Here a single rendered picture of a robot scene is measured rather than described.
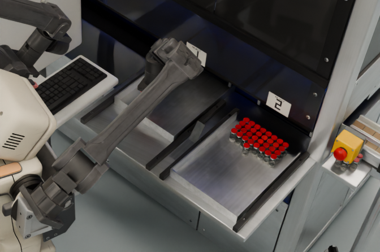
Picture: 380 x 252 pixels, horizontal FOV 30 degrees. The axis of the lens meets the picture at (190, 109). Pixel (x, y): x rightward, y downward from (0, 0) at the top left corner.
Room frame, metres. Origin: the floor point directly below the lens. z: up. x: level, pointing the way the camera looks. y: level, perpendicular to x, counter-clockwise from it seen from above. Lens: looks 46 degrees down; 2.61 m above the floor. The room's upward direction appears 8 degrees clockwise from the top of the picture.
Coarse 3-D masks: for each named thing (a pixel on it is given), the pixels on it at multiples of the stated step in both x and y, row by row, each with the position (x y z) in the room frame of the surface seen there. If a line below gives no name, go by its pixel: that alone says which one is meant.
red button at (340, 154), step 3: (339, 147) 1.48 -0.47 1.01; (336, 150) 1.47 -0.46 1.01; (339, 150) 1.46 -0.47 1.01; (342, 150) 1.47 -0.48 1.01; (336, 153) 1.46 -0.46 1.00; (339, 153) 1.46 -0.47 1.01; (342, 153) 1.46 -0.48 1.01; (345, 153) 1.46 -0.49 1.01; (336, 156) 1.46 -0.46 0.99; (339, 156) 1.45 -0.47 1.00; (342, 156) 1.45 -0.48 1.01; (345, 156) 1.45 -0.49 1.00; (339, 159) 1.45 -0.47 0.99; (342, 159) 1.45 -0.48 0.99
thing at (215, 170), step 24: (216, 144) 1.54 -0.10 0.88; (192, 168) 1.43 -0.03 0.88; (216, 168) 1.44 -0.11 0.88; (240, 168) 1.45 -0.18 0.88; (264, 168) 1.46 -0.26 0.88; (192, 192) 1.33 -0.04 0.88; (216, 192) 1.34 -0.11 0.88; (240, 192) 1.36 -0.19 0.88; (264, 192) 1.36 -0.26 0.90; (240, 216) 1.26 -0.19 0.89
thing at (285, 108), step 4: (268, 96) 1.64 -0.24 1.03; (272, 96) 1.64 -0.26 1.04; (276, 96) 1.63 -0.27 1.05; (268, 100) 1.64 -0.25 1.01; (272, 100) 1.64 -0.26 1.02; (276, 100) 1.63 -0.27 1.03; (280, 100) 1.62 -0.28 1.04; (268, 104) 1.64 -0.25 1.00; (272, 104) 1.63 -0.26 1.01; (284, 104) 1.61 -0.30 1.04; (288, 104) 1.60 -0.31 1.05; (276, 108) 1.62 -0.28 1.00; (280, 108) 1.62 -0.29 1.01; (284, 108) 1.61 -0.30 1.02; (288, 108) 1.60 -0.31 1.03; (280, 112) 1.61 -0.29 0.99; (284, 112) 1.61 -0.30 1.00; (288, 112) 1.60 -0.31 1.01
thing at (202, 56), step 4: (188, 44) 1.83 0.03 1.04; (192, 48) 1.82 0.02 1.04; (196, 48) 1.81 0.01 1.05; (196, 52) 1.81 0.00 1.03; (200, 52) 1.80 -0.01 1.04; (196, 56) 1.81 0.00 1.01; (200, 56) 1.80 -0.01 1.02; (204, 56) 1.79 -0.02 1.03; (204, 60) 1.79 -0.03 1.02; (204, 64) 1.79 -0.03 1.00
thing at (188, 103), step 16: (192, 80) 1.83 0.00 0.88; (208, 80) 1.84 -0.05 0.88; (128, 96) 1.71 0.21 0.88; (176, 96) 1.74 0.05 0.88; (192, 96) 1.75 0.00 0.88; (208, 96) 1.76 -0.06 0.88; (224, 96) 1.75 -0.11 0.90; (160, 112) 1.65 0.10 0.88; (176, 112) 1.66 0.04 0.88; (192, 112) 1.67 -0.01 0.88; (160, 128) 1.55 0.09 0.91; (176, 128) 1.59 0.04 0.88
